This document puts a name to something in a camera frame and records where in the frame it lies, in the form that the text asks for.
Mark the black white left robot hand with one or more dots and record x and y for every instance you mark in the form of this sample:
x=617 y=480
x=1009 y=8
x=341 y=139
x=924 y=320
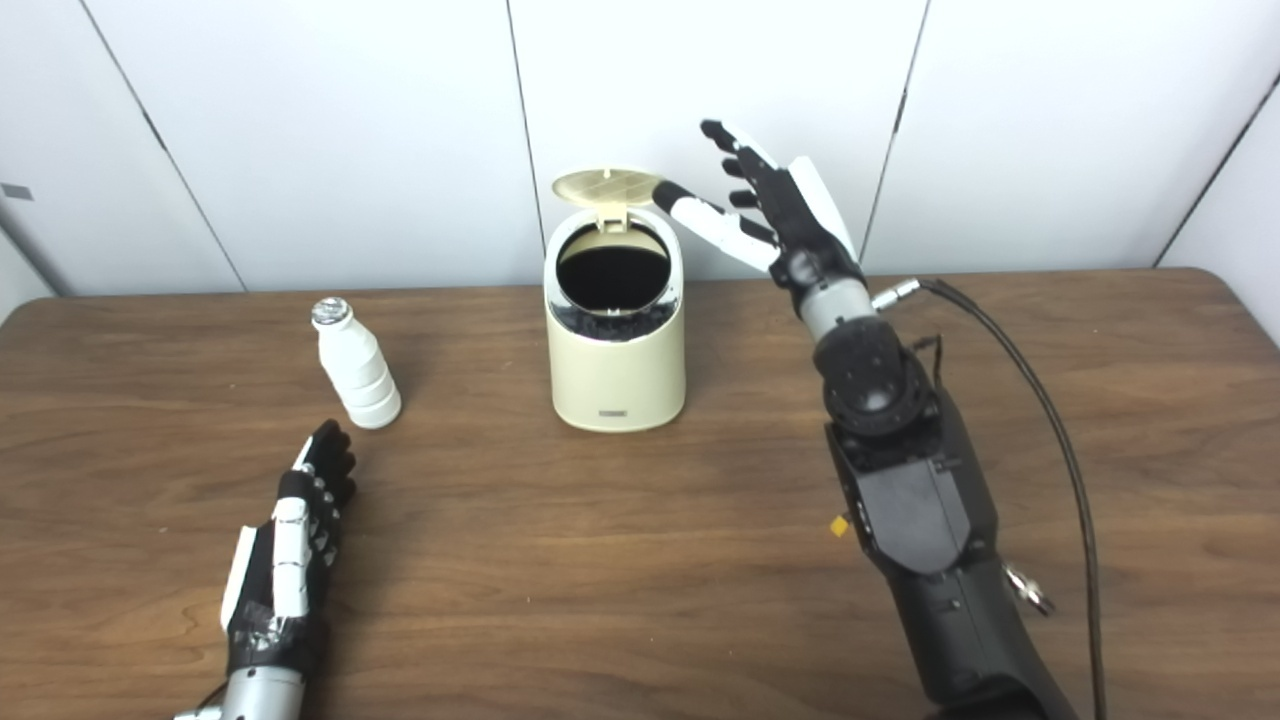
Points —
x=290 y=560

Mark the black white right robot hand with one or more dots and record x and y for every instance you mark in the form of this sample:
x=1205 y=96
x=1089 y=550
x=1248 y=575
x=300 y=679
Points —
x=795 y=225

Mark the cream round bin lid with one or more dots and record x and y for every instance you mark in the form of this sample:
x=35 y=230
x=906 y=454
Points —
x=605 y=186

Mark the small white plastic bottle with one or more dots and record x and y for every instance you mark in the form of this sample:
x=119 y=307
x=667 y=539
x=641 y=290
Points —
x=358 y=375

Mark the cream-colored bin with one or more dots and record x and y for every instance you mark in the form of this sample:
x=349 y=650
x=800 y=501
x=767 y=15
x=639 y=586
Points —
x=615 y=385

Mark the black bin liner bag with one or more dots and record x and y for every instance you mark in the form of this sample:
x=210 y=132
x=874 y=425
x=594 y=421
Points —
x=612 y=275

